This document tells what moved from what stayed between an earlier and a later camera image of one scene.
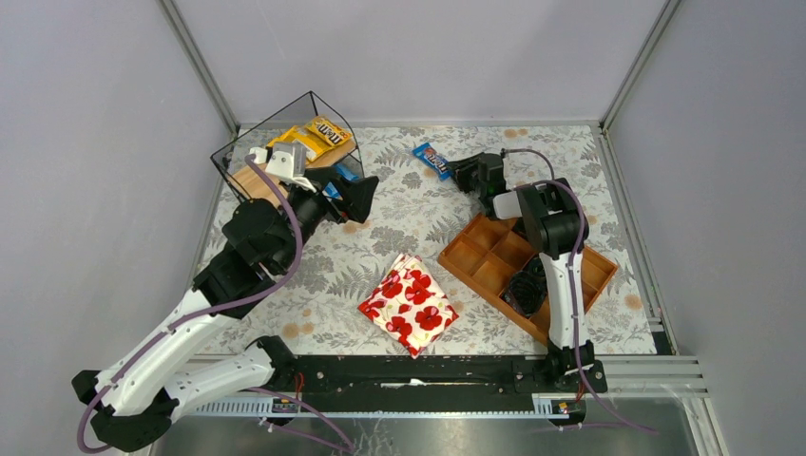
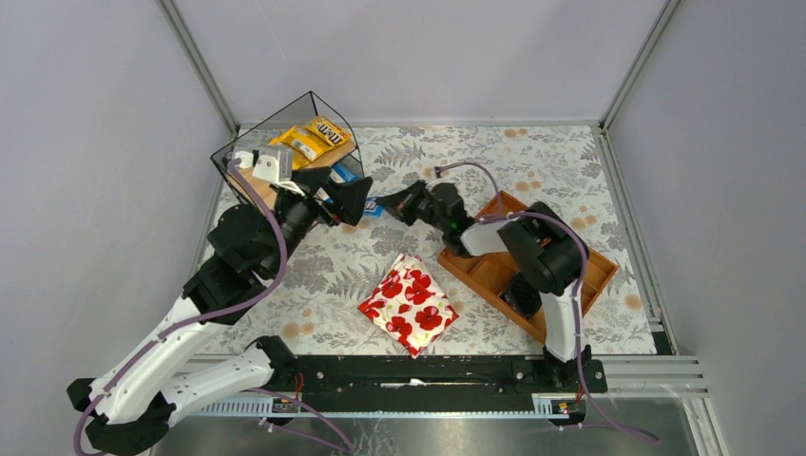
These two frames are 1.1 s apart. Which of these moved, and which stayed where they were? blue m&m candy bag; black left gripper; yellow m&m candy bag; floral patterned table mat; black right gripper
Moved: black right gripper; blue m&m candy bag
Stayed: yellow m&m candy bag; floral patterned table mat; black left gripper
